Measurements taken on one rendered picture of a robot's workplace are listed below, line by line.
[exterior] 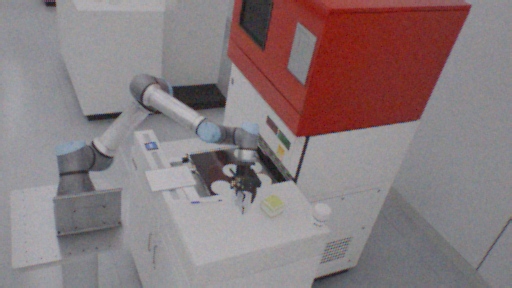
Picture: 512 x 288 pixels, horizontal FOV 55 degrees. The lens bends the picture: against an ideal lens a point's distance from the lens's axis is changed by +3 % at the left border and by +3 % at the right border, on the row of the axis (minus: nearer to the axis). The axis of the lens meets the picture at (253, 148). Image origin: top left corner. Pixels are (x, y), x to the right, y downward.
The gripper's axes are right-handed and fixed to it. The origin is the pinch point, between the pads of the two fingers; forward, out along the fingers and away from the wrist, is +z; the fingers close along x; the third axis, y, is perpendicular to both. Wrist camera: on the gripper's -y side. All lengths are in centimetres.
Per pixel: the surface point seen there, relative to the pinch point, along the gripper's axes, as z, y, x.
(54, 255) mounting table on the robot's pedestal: 24, 31, -66
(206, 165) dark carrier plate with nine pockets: -16, -33, -40
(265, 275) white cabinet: 27.5, -18.5, 3.7
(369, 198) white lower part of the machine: -6, -101, 27
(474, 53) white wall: -101, -158, 71
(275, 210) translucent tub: -0.4, -17.4, 6.1
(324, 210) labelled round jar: -2.5, -25.2, 25.2
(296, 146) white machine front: -29.4, -37.8, 5.2
